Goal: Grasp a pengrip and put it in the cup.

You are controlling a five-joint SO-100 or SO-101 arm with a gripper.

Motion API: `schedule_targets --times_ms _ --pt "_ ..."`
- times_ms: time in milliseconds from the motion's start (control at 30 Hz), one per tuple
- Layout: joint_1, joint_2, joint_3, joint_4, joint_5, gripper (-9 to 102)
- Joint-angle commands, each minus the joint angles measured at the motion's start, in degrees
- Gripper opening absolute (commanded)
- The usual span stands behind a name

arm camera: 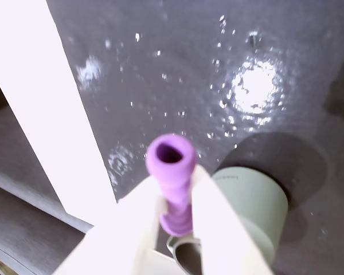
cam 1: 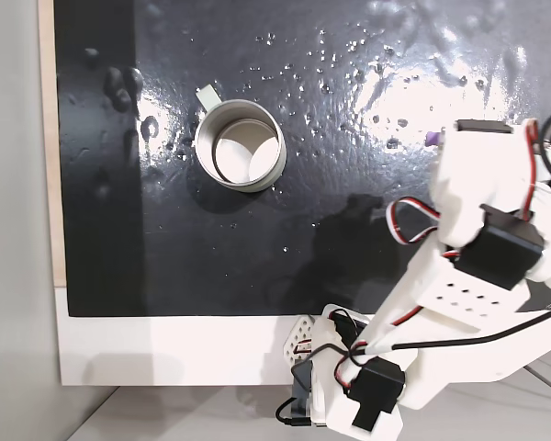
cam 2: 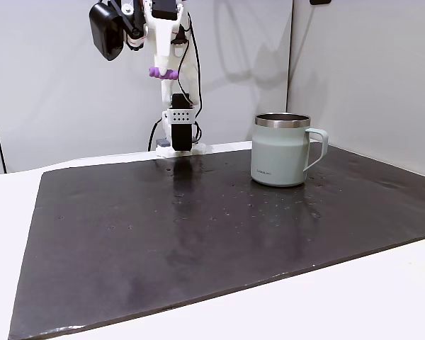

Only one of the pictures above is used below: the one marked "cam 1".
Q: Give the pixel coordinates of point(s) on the purple pen grip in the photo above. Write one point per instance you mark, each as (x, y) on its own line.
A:
(432, 139)

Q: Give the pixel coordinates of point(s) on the black glossy mat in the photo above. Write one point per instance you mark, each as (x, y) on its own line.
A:
(257, 257)

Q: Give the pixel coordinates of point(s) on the grey-green steel mug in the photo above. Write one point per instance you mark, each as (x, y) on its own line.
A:
(239, 179)

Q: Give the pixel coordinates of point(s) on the tan wooden board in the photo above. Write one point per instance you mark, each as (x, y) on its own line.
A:
(52, 184)

